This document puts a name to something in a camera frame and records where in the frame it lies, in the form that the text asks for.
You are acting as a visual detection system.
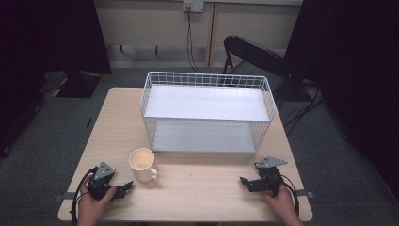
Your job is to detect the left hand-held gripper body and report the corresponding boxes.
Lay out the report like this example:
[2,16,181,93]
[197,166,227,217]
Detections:
[87,161,118,202]

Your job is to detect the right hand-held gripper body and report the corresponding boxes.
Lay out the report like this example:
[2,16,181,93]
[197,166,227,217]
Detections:
[253,155,289,198]

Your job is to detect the cream cup with handle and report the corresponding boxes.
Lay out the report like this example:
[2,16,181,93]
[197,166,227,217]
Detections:
[128,147,160,184]

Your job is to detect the white wire shelf rack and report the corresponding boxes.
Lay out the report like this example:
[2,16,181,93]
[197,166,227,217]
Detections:
[139,71,279,155]

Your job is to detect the person's left hand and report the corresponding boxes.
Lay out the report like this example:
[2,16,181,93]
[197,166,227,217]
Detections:
[76,173,118,226]

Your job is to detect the person's right hand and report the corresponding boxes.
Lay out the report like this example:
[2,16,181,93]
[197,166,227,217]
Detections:
[261,184,305,226]

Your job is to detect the black stand base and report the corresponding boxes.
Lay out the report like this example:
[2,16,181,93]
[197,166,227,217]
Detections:
[43,70,103,99]

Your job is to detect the black folding chair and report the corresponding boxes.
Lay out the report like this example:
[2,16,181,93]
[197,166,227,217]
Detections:
[222,35,291,83]

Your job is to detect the dark curtain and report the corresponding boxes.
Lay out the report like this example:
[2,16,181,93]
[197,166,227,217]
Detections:
[282,0,399,202]
[0,0,113,158]

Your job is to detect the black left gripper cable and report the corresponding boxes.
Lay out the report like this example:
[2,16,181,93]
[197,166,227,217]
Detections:
[71,166,99,226]

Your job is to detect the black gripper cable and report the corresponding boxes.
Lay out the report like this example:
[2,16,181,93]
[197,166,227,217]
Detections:
[71,166,99,226]
[279,173,301,218]

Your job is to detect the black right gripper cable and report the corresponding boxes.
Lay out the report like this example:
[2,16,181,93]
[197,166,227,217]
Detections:
[279,173,301,218]

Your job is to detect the grey table edge strap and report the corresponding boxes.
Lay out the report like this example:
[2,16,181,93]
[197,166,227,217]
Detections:
[294,189,316,200]
[52,191,77,202]

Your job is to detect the black floor cables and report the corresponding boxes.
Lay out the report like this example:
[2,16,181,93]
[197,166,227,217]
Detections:
[280,82,327,137]

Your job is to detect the black wall cable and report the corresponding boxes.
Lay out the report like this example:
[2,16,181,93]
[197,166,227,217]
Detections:
[185,8,206,74]

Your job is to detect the white wall socket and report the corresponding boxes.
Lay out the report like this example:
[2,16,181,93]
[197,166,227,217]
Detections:
[183,0,205,14]

